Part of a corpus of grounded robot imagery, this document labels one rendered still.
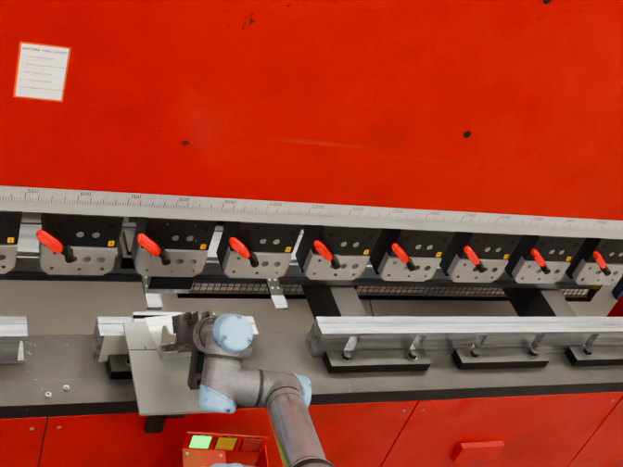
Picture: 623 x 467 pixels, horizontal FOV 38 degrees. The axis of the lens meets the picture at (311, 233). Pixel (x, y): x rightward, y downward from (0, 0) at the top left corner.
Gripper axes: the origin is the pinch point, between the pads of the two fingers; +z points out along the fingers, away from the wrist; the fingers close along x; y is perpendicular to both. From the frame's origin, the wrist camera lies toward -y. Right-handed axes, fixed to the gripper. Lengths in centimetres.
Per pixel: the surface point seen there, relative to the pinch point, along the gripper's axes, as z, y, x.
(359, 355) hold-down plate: 7, -7, -53
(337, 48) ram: -56, 53, -17
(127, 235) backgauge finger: 20.9, 29.0, 2.3
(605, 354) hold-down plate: 0, -16, -135
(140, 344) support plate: 2.4, 1.7, 7.5
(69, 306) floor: 148, 19, -14
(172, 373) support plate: -3.8, -5.6, 2.6
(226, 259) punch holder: -13.0, 18.4, -9.0
